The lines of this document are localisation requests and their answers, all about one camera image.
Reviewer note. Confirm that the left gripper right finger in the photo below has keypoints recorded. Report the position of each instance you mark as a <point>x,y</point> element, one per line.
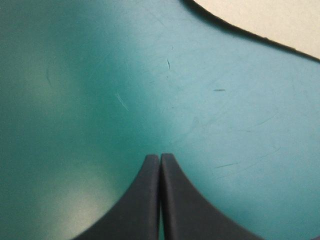
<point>185,212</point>

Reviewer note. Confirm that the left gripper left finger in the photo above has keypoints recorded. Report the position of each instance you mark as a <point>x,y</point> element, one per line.
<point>140,207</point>

